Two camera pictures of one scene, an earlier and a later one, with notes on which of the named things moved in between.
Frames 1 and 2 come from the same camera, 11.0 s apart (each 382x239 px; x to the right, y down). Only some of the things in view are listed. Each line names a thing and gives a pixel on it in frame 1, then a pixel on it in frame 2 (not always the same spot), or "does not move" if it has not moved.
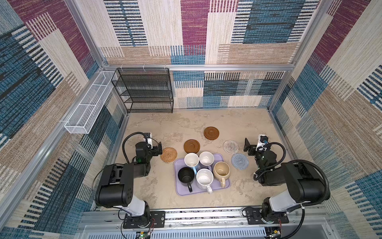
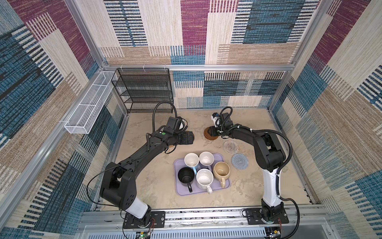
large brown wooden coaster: (211, 133) does not move
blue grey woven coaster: (239, 161) does not move
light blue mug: (192, 160) does not move
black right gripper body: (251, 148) -> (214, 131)
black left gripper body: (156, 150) -> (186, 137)
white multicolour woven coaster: (230, 147) does not move
